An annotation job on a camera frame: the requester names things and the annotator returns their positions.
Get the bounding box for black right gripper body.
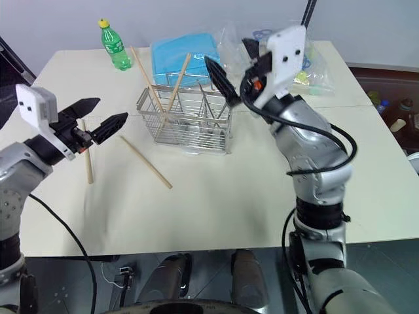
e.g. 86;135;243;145
243;51;275;99

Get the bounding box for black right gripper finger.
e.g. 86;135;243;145
242;37;263;61
204;56;242;107

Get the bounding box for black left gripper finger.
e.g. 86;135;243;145
90;112;129;146
58;97;101;123

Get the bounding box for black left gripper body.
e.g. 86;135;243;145
48;113;94;155

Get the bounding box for wooden chopstick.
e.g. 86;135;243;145
118;135;173;190
81;118;95;184
130;45;170;128
161;52;192;124

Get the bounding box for blue lidded plastic box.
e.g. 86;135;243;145
150;31;227;88

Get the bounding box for clear plastic bag with items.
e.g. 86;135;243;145
217;22;336;97

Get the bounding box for black tripod legs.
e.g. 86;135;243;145
300;0;318;27

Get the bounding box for green plastic soda bottle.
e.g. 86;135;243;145
98;18;133;71

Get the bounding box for black slanted stand bar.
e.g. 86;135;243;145
0;35;37;89

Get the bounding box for dark bin with bottles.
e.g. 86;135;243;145
346;63;419;155

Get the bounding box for small black floor plug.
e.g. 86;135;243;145
118;266;133;290

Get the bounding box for dark rounded robot leg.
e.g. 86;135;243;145
136;253;194;305
230;249;270;310

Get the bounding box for dark round robot waist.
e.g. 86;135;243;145
117;298;263;314

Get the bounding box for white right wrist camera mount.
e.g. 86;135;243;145
253;25;307;108

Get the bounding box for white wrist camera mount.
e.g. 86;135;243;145
15;83;77;162
253;25;307;108

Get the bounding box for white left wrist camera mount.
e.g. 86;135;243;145
15;83;77;162

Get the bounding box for silver wire basket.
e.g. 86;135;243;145
135;73;234;155

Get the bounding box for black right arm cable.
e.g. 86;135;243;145
239;75;359;314

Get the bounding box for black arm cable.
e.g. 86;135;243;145
239;75;359;314
28;194;98;314

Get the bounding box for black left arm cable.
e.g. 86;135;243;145
28;194;98;314

